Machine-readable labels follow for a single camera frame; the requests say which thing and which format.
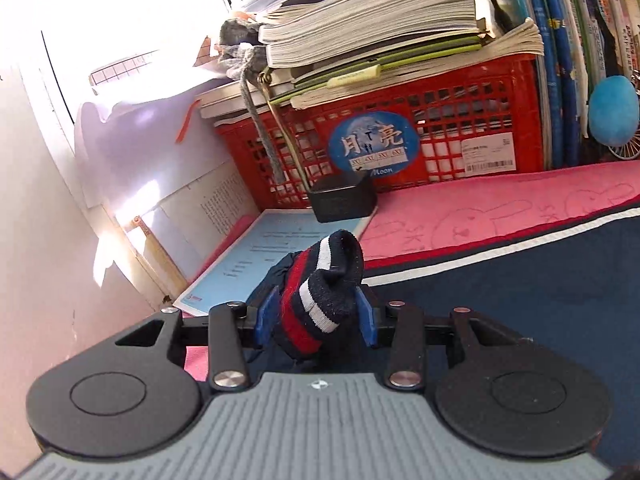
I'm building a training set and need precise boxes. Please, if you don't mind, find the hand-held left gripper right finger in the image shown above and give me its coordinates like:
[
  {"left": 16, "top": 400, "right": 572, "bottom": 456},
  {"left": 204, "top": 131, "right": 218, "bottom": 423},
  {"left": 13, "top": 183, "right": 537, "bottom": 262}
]
[{"left": 357, "top": 284, "right": 523, "bottom": 391}]

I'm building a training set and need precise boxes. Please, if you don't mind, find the pink rabbit-print mat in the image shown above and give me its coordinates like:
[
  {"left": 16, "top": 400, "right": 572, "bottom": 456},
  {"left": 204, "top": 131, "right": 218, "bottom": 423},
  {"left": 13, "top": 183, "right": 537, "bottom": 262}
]
[{"left": 185, "top": 160, "right": 640, "bottom": 381}]

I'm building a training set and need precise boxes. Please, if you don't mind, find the stack of paper workbooks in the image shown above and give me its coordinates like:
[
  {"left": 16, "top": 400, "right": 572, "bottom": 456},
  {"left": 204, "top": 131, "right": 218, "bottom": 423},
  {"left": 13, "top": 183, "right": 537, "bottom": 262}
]
[{"left": 200, "top": 0, "right": 546, "bottom": 111}]

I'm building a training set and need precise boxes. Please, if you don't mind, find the light blue booklet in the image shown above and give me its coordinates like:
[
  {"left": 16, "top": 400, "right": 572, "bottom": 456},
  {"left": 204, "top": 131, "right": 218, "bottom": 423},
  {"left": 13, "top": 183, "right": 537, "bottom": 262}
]
[{"left": 172, "top": 208, "right": 378, "bottom": 317}]

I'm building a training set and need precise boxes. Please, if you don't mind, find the black hanging strap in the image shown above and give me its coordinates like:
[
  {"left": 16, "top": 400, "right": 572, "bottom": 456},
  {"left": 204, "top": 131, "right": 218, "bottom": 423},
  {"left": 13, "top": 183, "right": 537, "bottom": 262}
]
[{"left": 580, "top": 0, "right": 621, "bottom": 81}]

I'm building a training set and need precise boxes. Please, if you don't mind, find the blue egg-shaped plush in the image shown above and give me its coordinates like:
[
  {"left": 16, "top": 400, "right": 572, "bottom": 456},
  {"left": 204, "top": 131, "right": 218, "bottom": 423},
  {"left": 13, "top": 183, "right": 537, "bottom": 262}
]
[{"left": 587, "top": 75, "right": 640, "bottom": 147}]

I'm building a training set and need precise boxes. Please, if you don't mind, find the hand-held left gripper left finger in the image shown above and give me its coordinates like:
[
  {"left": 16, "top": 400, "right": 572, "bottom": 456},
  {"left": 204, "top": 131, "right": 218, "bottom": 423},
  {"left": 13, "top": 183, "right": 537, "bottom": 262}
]
[{"left": 114, "top": 287, "right": 281, "bottom": 393}]

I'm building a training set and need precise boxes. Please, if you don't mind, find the open white book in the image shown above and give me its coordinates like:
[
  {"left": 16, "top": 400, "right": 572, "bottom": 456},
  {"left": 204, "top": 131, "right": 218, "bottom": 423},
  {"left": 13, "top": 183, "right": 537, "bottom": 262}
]
[{"left": 75, "top": 100, "right": 261, "bottom": 286}]

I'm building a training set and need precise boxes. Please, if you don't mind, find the grey knitted strap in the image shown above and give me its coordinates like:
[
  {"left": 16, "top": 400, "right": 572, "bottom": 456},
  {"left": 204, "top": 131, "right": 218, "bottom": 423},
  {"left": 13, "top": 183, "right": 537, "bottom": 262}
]
[{"left": 217, "top": 17, "right": 288, "bottom": 183}]

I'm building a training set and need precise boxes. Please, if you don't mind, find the navy and white jacket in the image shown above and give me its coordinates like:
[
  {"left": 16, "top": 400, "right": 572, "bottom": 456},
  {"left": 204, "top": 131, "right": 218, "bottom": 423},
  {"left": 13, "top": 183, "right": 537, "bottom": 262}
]
[{"left": 245, "top": 205, "right": 640, "bottom": 391}]

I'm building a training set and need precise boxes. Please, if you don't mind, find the small black box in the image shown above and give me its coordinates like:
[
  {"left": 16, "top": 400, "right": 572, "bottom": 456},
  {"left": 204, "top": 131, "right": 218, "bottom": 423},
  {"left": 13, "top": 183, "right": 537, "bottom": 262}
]
[{"left": 307, "top": 172, "right": 378, "bottom": 223}]

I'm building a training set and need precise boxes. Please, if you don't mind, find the row of thin blue books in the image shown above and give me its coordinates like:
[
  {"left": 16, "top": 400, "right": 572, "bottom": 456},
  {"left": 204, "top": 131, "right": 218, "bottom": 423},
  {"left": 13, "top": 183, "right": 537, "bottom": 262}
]
[{"left": 517, "top": 0, "right": 591, "bottom": 171}]

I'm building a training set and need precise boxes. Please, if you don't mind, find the red plastic crate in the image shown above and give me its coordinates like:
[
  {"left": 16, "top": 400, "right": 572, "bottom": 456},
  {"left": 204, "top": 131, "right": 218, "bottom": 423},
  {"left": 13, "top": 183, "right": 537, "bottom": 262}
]
[{"left": 200, "top": 52, "right": 546, "bottom": 211}]

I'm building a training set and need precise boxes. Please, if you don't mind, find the black model bicycle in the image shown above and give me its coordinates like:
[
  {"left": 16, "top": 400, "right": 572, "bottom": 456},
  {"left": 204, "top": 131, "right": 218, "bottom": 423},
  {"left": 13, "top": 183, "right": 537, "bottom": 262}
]
[{"left": 607, "top": 70, "right": 640, "bottom": 162}]

